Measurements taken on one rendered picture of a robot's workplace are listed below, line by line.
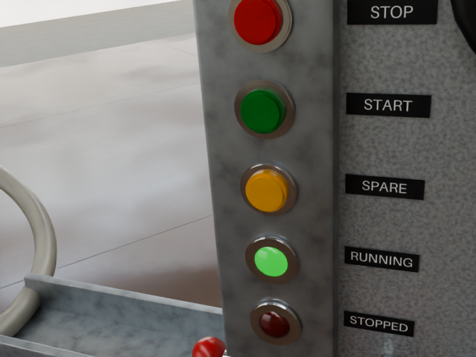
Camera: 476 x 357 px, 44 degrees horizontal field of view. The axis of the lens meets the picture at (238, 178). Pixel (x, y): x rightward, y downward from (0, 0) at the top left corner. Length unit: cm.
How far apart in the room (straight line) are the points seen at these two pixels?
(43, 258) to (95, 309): 12
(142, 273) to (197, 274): 27
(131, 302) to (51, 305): 12
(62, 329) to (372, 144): 51
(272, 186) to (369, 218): 7
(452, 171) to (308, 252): 10
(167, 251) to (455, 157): 266
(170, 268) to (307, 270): 247
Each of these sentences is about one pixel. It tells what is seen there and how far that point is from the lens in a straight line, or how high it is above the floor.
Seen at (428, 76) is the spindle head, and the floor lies 144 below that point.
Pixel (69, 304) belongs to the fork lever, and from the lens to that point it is 77.
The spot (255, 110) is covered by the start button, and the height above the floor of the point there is 143.
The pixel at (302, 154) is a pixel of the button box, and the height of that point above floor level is 140.
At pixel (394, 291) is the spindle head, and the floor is 130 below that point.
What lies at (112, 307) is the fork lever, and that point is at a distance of 74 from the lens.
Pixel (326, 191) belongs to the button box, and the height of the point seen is 138.
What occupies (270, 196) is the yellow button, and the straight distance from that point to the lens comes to 35.
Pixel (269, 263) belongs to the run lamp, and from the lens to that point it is 38.
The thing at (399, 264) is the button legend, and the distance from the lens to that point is 39.
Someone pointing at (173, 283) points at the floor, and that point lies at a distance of 273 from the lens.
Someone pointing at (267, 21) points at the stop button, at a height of 148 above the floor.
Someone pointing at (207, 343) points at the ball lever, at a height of 119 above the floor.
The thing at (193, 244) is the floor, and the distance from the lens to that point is 300.
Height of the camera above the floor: 153
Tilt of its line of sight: 25 degrees down
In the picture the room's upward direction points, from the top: 4 degrees counter-clockwise
